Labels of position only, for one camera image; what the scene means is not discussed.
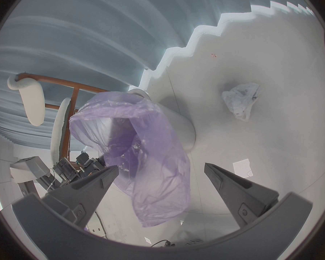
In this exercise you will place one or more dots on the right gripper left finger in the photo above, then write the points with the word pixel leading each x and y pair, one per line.
pixel 89 194

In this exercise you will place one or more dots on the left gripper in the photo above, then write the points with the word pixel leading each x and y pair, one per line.
pixel 96 165

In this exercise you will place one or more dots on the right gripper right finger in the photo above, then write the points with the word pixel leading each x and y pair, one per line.
pixel 241 196

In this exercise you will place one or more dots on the purple plastic bag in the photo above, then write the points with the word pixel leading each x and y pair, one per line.
pixel 157 158

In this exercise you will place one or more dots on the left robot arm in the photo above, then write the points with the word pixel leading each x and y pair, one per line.
pixel 29 169

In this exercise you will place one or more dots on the white trash bin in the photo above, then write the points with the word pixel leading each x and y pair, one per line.
pixel 176 123

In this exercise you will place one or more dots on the white wooden-legged chair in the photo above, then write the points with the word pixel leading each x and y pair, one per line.
pixel 32 101

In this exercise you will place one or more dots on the crumpled white paper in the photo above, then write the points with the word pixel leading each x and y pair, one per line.
pixel 241 101

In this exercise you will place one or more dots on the pale blue curtain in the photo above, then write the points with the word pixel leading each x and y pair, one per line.
pixel 97 36

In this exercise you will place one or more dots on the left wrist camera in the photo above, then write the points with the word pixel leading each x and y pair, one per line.
pixel 82 158

